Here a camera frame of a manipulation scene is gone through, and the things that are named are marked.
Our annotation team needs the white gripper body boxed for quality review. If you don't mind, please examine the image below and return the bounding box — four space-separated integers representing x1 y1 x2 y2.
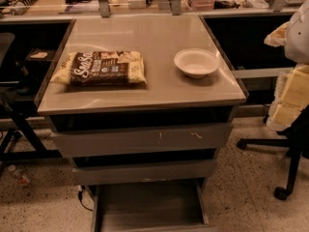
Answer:
267 64 309 131

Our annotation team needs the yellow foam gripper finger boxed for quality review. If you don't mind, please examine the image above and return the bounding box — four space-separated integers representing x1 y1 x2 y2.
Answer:
264 22 288 47

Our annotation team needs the grey bottom drawer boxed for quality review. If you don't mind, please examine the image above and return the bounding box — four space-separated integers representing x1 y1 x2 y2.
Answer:
91 180 219 232

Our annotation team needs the grey drawer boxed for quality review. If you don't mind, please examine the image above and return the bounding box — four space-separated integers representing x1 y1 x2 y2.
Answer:
51 123 233 158
72 159 216 186
91 180 219 232

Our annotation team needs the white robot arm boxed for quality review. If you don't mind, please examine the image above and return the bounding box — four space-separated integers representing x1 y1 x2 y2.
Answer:
264 0 309 131

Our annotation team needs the grey middle drawer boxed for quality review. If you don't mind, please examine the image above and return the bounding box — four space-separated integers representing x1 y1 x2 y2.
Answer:
72 159 216 186

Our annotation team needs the grey drawer cabinet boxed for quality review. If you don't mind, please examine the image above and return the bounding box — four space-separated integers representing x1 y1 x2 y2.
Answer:
34 14 249 232

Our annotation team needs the grey top drawer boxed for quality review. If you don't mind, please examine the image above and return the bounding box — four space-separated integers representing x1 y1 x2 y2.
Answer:
51 123 233 158

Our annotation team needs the black office chair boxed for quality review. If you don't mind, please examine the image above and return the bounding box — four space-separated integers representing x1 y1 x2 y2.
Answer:
237 105 309 200

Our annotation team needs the white paper bowl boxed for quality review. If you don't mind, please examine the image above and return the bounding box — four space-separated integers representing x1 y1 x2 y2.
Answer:
174 48 219 78

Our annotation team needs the brown yellow snack bag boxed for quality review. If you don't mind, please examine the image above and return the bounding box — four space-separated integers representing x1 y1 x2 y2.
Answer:
51 51 146 86

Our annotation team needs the black coiled spring tool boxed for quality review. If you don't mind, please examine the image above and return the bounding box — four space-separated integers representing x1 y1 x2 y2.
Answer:
10 0 38 15

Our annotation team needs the plastic bottle on floor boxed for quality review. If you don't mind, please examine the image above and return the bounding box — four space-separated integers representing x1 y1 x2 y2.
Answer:
8 164 31 186

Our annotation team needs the black cable on floor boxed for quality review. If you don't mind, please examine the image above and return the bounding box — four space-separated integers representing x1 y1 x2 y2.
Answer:
77 186 95 213

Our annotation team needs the black desk frame left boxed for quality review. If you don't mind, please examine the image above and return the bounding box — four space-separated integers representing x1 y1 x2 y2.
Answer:
0 32 63 172

